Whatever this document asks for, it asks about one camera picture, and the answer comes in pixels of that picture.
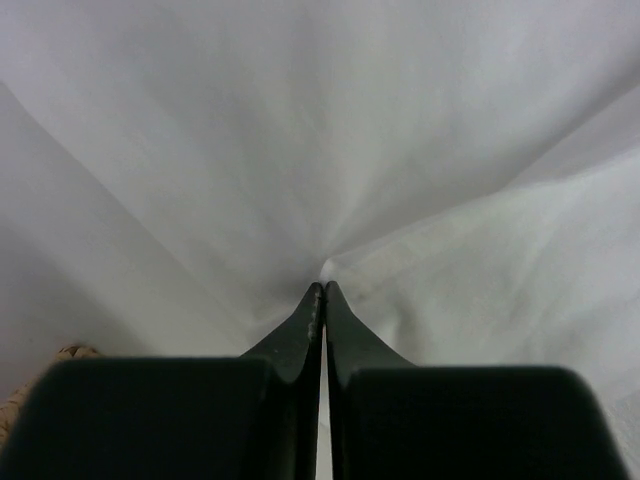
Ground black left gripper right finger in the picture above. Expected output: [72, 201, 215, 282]
[324, 282, 628, 479]

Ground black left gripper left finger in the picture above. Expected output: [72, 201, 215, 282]
[1, 284, 323, 479]

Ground white t shirt robot print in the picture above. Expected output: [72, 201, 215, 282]
[1, 1, 639, 454]

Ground wicker basket cloth lining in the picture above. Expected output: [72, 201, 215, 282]
[0, 344, 102, 447]

